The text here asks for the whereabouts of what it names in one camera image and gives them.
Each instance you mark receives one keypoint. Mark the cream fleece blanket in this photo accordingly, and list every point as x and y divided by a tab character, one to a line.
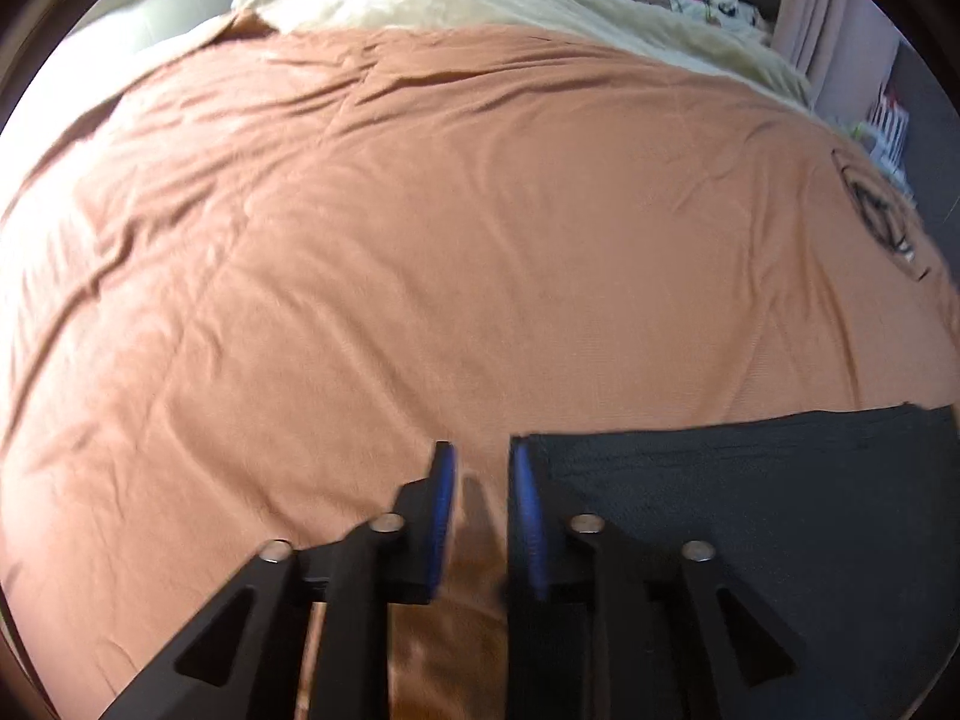
487	0

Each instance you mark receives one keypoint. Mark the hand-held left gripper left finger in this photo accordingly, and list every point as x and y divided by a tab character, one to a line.
444	510

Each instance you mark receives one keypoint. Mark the pink curtain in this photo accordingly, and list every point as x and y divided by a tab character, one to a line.
825	7

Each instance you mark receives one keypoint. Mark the striped bag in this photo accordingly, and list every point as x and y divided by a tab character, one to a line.
891	127

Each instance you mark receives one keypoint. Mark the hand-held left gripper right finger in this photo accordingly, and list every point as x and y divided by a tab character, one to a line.
527	517

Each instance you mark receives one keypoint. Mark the black pants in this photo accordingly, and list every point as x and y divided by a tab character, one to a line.
787	480

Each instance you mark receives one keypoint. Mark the orange bed sheet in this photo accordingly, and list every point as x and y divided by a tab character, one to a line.
450	240

